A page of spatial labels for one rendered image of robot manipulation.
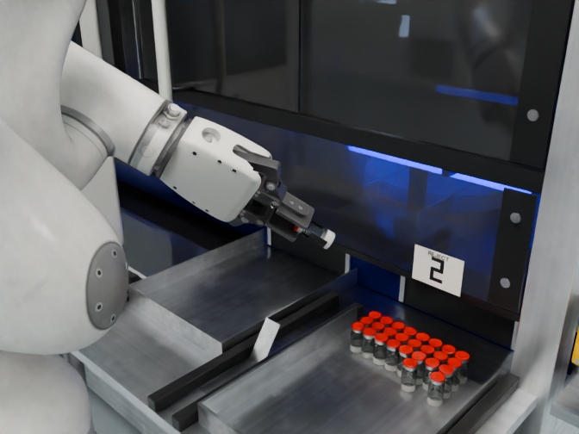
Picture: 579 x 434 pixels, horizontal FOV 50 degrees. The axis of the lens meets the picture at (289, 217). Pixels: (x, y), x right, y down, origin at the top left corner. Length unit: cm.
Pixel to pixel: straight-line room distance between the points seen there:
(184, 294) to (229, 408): 33
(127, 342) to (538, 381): 63
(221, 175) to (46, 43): 22
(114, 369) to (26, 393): 42
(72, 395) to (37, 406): 3
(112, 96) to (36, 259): 26
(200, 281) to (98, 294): 73
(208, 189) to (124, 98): 13
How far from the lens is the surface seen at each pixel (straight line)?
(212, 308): 112
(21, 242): 46
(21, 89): 59
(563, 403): 99
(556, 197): 85
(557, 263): 88
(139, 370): 100
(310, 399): 92
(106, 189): 149
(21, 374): 61
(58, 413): 60
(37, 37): 59
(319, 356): 100
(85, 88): 68
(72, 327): 49
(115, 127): 67
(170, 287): 120
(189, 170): 68
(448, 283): 97
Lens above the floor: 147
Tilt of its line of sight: 23 degrees down
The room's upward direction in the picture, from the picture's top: straight up
